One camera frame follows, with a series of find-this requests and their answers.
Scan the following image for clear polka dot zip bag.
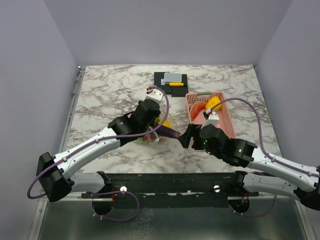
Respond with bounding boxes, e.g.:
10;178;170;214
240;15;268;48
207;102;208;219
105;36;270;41
132;99;181;143

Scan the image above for dark purple toy eggplant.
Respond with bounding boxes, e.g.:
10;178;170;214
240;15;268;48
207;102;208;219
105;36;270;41
155;125;182;139

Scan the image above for pink perforated plastic basket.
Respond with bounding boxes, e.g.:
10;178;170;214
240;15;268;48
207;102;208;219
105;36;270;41
185;91;236;138

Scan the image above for yellow toy lemon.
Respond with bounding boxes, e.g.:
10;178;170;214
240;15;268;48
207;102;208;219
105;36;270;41
162;120;171;128

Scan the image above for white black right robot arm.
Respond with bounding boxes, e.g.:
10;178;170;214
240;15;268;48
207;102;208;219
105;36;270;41
178;124;320;211

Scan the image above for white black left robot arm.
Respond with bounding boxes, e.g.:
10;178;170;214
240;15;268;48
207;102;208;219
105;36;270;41
36;98;161;202

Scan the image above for red toy watermelon slice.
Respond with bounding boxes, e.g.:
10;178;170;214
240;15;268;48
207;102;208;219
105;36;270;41
189;101;207;121

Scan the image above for grey rectangular box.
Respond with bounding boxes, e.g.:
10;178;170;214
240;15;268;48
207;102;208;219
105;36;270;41
163;72;182;83

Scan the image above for yellow toy bell pepper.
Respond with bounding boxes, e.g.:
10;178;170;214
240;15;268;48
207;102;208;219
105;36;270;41
205;96;222;112

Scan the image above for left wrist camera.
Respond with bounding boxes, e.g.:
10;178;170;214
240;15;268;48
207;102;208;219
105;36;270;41
145;86;165;104

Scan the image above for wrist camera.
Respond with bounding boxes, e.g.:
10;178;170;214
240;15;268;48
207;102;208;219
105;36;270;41
201;109;220;128
145;86;165;104

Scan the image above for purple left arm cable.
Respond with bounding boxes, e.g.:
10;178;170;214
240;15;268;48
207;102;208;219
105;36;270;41
26;86;171;222

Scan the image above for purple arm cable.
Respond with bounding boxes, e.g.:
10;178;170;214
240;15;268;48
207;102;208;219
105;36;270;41
209;97;320;218
26;86;171;222

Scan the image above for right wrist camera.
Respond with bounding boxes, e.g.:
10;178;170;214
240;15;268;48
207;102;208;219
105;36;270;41
201;109;220;128

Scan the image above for yellow handled screwdriver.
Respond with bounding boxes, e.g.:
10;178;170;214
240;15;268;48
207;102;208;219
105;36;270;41
169;82;194;87

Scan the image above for black metal front rail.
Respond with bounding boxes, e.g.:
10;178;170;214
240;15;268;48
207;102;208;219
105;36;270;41
49;172;276;210

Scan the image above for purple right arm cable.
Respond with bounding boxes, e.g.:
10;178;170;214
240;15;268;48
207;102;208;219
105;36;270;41
209;97;320;218

